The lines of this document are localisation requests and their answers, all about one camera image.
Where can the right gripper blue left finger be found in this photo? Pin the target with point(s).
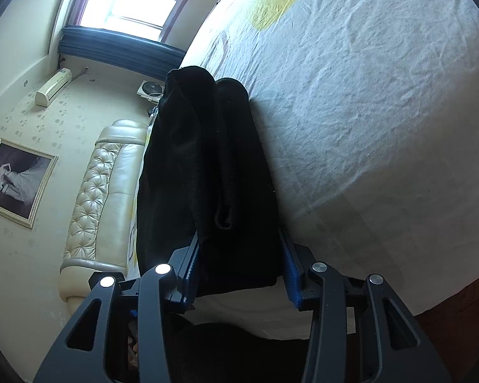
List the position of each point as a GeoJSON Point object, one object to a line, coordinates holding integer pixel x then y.
{"type": "Point", "coordinates": [92, 347]}

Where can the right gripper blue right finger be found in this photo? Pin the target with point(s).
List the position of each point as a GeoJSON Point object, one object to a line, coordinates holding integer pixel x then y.
{"type": "Point", "coordinates": [360, 330]}

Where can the black pants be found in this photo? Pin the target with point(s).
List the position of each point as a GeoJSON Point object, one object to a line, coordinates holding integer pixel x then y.
{"type": "Point", "coordinates": [205, 178]}

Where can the cream tufted leather headboard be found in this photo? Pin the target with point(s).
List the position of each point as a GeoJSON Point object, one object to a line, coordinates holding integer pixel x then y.
{"type": "Point", "coordinates": [102, 231]}

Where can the framed wedding photo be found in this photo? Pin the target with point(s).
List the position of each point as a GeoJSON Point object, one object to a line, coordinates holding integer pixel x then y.
{"type": "Point", "coordinates": [24, 174]}

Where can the patterned white bed sheet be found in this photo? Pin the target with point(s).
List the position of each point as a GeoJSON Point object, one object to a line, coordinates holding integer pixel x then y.
{"type": "Point", "coordinates": [368, 115]}

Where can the white electric fan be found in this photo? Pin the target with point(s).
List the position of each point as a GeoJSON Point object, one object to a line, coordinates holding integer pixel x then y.
{"type": "Point", "coordinates": [150, 90]}

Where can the dark blue curtain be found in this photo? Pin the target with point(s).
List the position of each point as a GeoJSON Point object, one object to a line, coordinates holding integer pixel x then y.
{"type": "Point", "coordinates": [118, 49]}

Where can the white wall air conditioner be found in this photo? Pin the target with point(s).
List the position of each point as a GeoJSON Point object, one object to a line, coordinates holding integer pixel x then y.
{"type": "Point", "coordinates": [53, 87]}

